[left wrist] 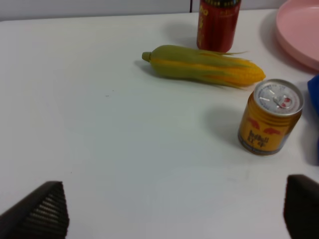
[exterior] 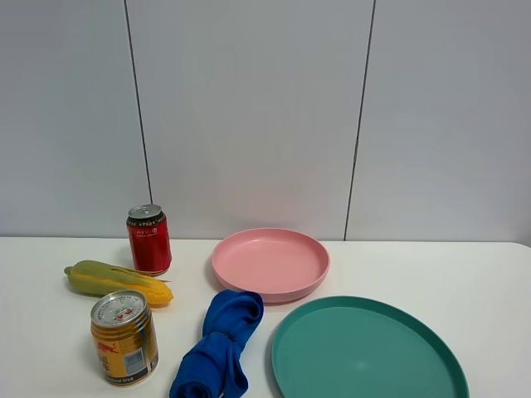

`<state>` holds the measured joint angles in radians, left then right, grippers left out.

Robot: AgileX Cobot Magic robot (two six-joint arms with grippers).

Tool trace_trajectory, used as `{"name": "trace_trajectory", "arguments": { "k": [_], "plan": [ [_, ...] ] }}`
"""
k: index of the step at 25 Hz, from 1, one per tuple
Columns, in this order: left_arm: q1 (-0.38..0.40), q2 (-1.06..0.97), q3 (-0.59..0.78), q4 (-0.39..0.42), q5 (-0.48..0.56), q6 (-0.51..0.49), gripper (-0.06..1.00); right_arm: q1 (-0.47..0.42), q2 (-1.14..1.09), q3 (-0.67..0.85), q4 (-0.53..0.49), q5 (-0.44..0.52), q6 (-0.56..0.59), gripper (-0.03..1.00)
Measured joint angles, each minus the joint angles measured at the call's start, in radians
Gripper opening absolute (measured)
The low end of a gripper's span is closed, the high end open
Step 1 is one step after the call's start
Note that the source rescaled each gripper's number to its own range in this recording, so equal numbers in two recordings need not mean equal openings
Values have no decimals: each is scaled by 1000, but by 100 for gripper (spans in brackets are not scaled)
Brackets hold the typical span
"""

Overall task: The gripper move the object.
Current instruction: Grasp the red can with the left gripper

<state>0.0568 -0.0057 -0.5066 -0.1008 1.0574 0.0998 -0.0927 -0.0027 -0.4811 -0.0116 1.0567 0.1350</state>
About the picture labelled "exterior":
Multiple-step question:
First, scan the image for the red drink can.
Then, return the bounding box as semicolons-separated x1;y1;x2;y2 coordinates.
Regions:
126;204;172;275

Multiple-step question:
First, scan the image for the green plate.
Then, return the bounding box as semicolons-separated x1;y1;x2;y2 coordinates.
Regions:
271;296;470;397

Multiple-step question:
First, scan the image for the pink plate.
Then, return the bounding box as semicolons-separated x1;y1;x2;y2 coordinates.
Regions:
211;228;330;303

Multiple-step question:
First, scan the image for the toy corn cob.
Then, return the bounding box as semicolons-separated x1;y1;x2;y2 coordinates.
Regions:
64;260;173;306

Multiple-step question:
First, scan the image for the blue cloth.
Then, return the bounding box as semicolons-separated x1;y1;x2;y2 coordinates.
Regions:
169;289;264;397

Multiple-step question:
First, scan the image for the gold energy drink can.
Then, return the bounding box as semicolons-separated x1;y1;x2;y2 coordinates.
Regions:
90;290;159;386

